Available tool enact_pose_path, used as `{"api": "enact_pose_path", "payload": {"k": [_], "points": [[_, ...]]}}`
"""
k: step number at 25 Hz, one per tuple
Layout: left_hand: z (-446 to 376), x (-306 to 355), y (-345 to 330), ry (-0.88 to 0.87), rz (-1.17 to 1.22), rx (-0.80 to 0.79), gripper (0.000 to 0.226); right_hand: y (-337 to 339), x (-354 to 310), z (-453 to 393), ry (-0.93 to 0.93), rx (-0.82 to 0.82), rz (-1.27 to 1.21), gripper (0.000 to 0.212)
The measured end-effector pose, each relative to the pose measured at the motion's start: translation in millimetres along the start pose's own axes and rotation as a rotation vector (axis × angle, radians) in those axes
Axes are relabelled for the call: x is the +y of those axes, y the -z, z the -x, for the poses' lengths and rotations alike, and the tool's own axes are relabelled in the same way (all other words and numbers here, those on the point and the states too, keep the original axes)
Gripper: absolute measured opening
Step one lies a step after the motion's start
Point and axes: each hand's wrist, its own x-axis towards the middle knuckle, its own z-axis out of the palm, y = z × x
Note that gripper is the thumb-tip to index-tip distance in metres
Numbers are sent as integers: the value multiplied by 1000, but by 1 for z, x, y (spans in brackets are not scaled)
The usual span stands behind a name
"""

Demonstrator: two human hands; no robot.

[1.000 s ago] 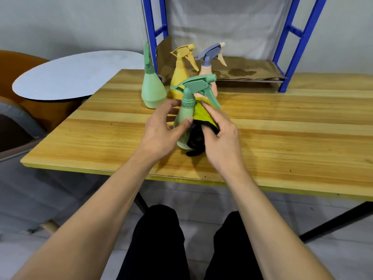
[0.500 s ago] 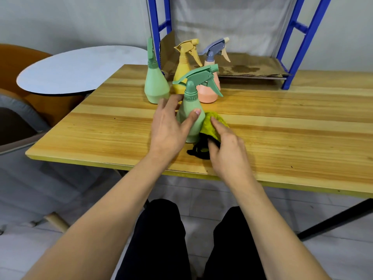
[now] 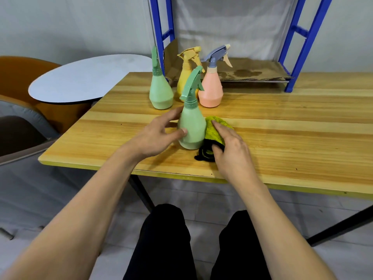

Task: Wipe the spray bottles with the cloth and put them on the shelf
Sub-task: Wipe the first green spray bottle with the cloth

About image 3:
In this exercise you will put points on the person's right hand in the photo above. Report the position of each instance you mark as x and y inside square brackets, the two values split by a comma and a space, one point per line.
[236, 160]

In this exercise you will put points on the green spray bottle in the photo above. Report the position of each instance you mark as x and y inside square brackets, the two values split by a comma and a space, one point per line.
[192, 128]
[160, 93]

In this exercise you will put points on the brown chair with grey shell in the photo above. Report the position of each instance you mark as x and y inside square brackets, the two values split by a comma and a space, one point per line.
[17, 134]

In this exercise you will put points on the person's left leg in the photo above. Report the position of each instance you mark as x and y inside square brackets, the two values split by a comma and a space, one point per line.
[163, 244]

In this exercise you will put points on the blue metal shelf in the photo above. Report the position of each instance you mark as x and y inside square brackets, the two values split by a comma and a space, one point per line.
[304, 55]

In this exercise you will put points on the person's left hand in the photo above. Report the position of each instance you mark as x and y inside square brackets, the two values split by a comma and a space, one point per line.
[151, 139]

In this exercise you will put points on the white cloth backdrop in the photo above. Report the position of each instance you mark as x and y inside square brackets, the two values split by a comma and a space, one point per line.
[233, 26]

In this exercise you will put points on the pink spray bottle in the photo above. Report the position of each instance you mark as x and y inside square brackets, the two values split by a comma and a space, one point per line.
[211, 90]

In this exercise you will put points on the person's right leg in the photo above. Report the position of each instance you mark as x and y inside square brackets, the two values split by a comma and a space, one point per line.
[242, 247]

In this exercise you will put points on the black metal table leg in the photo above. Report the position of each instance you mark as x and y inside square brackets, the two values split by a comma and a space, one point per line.
[142, 195]
[341, 225]

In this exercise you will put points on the yellow spray bottle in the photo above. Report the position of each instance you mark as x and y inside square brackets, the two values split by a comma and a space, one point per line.
[185, 78]

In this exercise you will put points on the stained brown cardboard sheet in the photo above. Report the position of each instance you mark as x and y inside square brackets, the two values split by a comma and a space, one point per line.
[256, 69]

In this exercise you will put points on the orange chair with grey shell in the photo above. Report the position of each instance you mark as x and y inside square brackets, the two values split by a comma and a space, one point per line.
[23, 72]

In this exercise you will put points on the person's leg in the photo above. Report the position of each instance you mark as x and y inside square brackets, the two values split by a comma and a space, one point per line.
[163, 244]
[242, 247]

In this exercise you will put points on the person's right forearm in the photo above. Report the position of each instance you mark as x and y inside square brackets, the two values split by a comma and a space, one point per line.
[279, 239]

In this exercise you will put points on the round white side table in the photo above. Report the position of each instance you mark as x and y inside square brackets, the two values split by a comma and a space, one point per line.
[87, 75]

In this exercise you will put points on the green and black cloth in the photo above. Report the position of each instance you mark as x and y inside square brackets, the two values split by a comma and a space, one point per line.
[209, 133]

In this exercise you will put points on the person's left forearm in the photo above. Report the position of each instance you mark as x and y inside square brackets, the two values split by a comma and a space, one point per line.
[75, 224]

